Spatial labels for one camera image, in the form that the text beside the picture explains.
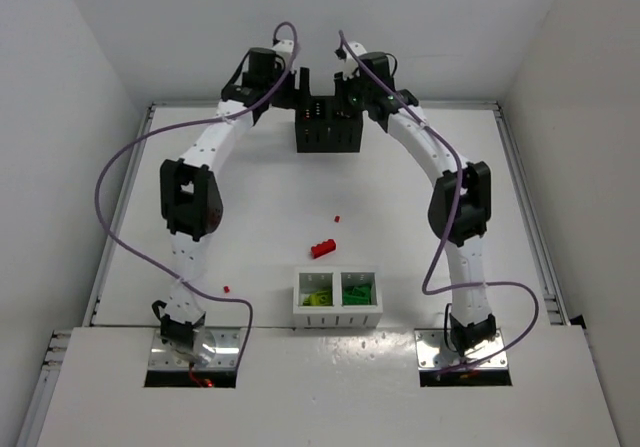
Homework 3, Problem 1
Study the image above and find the lime lego brick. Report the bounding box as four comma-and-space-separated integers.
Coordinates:
314, 291, 332, 306
304, 290, 333, 307

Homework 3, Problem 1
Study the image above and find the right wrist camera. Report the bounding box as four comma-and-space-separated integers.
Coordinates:
335, 42, 367, 80

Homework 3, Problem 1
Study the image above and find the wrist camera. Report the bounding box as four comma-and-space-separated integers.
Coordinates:
272, 39, 296, 71
335, 42, 367, 80

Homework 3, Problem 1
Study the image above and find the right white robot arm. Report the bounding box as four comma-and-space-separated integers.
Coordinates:
334, 43, 497, 356

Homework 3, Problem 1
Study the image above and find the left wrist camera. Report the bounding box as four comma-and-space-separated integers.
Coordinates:
272, 39, 296, 71

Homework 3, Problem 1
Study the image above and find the black two-compartment container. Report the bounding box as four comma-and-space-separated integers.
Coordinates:
294, 96, 364, 153

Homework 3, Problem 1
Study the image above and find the red long lego brick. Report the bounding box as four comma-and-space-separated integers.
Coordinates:
310, 239, 337, 259

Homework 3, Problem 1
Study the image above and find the dark green lego brick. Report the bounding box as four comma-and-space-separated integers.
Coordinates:
342, 284, 372, 305

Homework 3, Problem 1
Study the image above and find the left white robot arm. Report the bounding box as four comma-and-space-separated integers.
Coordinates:
154, 40, 297, 358

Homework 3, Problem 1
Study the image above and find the metal base plate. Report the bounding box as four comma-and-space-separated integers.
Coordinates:
415, 329, 509, 372
148, 327, 240, 372

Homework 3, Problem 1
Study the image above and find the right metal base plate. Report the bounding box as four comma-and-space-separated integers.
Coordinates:
415, 329, 509, 372

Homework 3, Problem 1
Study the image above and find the lime lego brick top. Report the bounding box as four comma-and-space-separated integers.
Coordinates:
304, 290, 333, 307

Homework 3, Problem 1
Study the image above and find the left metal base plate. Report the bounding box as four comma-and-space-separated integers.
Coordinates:
148, 327, 240, 372

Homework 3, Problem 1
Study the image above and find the white two-compartment container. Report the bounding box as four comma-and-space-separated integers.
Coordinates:
292, 266, 383, 329

